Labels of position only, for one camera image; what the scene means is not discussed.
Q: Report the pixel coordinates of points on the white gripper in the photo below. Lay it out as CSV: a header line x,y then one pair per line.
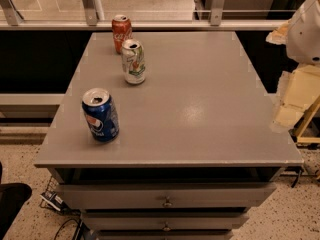
x,y
304,34

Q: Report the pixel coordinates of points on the blue pepsi can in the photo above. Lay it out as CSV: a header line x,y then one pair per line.
x,y
101,114

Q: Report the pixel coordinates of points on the white green soda can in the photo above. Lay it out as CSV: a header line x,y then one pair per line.
x,y
133,63

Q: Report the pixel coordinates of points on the red coca-cola can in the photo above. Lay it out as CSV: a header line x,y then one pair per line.
x,y
122,30

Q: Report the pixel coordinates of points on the grey drawer cabinet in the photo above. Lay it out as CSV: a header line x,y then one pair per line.
x,y
201,116

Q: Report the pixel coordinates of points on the middle grey drawer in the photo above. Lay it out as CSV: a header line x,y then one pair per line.
x,y
164,221

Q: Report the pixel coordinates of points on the grey drawer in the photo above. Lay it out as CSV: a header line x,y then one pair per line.
x,y
164,221
145,196
172,235

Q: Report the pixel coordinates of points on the bottom grey drawer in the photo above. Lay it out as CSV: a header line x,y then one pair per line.
x,y
172,235

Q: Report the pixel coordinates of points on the top grey drawer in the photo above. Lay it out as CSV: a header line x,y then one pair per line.
x,y
145,196

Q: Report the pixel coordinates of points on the metal glass railing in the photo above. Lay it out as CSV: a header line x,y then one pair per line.
x,y
146,14

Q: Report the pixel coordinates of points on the black chair seat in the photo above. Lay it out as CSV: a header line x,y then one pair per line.
x,y
12,198

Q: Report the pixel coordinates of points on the yellow frame stand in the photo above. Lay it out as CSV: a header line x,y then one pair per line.
x,y
307,118

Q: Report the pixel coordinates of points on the wire basket on floor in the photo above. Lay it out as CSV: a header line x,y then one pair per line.
x,y
50,198

